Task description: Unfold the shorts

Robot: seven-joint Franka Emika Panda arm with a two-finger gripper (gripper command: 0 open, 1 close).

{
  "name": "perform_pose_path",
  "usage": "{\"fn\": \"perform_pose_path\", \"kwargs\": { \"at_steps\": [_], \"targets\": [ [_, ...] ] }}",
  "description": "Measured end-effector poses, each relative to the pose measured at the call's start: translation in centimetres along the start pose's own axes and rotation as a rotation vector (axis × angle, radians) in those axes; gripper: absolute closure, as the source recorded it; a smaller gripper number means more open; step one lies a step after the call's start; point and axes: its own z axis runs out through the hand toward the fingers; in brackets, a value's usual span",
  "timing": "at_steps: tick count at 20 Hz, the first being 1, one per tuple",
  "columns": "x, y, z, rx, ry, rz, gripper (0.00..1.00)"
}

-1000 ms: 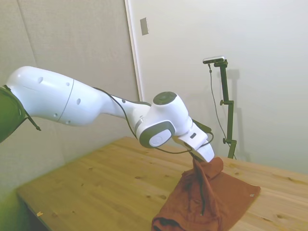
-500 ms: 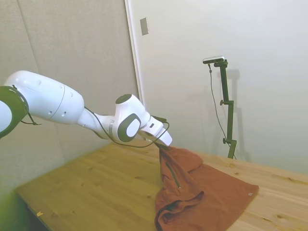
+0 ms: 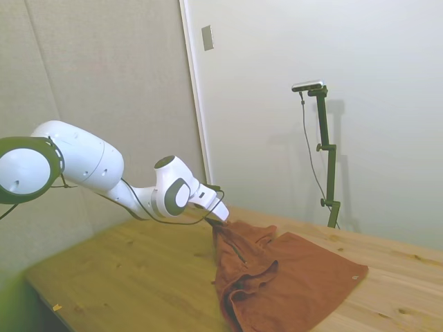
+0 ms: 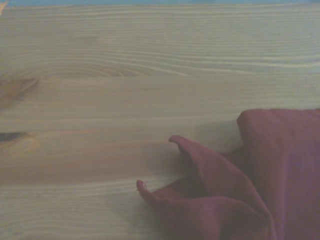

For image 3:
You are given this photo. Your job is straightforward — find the white door frame trim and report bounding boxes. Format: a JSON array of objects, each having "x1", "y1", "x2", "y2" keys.
[{"x1": 178, "y1": 0, "x2": 217, "y2": 190}]

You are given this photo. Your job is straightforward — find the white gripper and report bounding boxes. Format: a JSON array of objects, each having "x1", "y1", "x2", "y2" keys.
[{"x1": 202, "y1": 197, "x2": 230, "y2": 228}]

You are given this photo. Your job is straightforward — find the silver exterior camera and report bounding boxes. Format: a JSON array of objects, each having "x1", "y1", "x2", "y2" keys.
[{"x1": 291, "y1": 80, "x2": 326, "y2": 93}]

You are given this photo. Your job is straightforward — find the dark green camera stand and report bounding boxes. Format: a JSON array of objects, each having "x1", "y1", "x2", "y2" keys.
[{"x1": 307, "y1": 86, "x2": 342, "y2": 229}]

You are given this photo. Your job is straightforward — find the gray wall plate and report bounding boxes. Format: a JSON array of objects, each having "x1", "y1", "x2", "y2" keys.
[{"x1": 201, "y1": 24, "x2": 215, "y2": 52}]

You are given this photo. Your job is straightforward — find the rust red shorts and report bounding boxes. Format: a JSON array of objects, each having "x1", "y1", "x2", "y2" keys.
[{"x1": 210, "y1": 221, "x2": 369, "y2": 332}]

